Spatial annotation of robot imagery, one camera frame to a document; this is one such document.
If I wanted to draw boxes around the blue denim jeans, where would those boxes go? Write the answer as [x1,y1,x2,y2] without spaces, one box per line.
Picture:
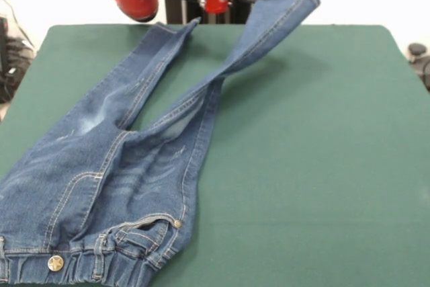
[0,0,321,284]

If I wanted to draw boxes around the black equipment stand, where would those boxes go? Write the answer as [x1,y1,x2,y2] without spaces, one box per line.
[0,16,37,105]

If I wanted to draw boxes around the grey wheeled base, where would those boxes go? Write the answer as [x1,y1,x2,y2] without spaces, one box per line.
[407,42,430,92]

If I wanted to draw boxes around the dark green table cloth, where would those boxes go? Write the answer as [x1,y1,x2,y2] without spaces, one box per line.
[0,24,430,287]

